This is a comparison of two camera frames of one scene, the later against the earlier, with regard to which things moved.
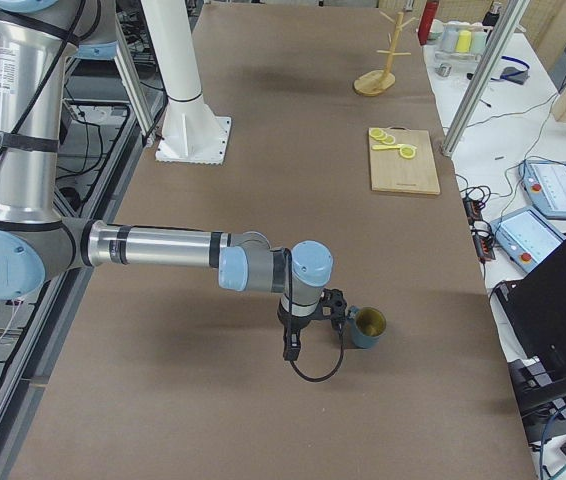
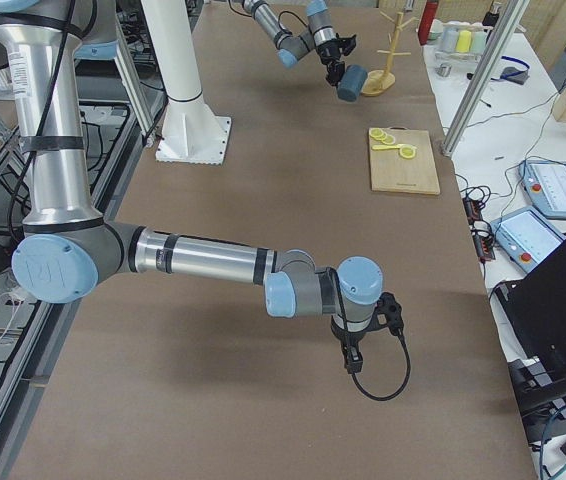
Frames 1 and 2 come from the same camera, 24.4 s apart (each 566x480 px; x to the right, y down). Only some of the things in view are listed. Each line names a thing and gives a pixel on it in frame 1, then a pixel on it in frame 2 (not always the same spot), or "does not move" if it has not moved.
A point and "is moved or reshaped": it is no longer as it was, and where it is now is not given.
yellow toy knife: (385, 147) does not move
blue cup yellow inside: (366, 325) is moved or reshaped
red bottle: (427, 19) does not move
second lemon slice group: (380, 135) does not move
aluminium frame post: (515, 13) does not move
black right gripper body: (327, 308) to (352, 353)
